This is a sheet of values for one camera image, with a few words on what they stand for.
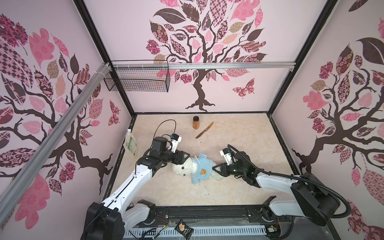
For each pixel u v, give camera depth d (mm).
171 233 697
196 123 1063
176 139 717
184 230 686
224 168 744
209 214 756
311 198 429
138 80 1218
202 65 944
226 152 776
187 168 776
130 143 902
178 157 695
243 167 674
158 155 613
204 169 812
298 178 474
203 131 1097
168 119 641
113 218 379
